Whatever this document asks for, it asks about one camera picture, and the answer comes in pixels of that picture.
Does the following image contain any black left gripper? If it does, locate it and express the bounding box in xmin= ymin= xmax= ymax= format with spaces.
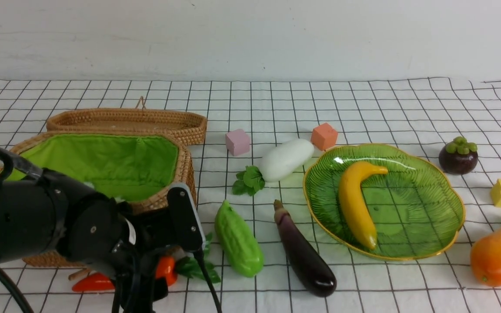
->
xmin=103 ymin=204 xmax=177 ymax=313

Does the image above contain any orange toy carrot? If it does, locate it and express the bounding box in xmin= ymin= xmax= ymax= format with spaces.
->
xmin=68 ymin=252 xmax=205 ymax=293

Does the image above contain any green toy bitter gourd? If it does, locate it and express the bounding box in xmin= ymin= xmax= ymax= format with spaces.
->
xmin=214 ymin=200 xmax=264 ymax=278

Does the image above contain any purple toy eggplant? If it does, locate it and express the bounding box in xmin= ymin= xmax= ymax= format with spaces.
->
xmin=273 ymin=200 xmax=337 ymax=298

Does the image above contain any white toy radish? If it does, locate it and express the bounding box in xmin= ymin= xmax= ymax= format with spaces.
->
xmin=231 ymin=139 xmax=315 ymax=196

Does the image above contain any yellow toy banana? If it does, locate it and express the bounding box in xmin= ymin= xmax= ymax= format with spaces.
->
xmin=338 ymin=161 xmax=388 ymax=251

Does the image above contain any dark purple toy mangosteen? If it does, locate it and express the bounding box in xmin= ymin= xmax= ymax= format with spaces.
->
xmin=438 ymin=136 xmax=478 ymax=176

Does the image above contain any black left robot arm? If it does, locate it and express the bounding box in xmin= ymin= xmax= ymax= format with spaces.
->
xmin=0 ymin=171 xmax=177 ymax=313

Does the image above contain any woven rattan basket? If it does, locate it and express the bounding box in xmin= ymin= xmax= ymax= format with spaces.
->
xmin=0 ymin=130 xmax=197 ymax=268

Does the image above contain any woven rattan basket lid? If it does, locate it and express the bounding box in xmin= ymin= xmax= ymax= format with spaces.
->
xmin=46 ymin=97 xmax=207 ymax=145

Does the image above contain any pink foam cube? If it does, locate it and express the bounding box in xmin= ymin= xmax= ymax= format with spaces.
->
xmin=225 ymin=129 xmax=251 ymax=157

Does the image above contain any orange foam cube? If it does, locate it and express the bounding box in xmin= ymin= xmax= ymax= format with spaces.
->
xmin=310 ymin=123 xmax=339 ymax=151

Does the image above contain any white grid tablecloth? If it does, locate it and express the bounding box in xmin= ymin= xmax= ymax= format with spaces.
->
xmin=0 ymin=78 xmax=501 ymax=313

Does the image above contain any green glass leaf plate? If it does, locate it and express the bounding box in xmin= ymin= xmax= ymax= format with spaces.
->
xmin=303 ymin=144 xmax=466 ymax=261

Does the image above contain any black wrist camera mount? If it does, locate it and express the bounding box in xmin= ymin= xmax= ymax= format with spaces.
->
xmin=137 ymin=183 xmax=207 ymax=253

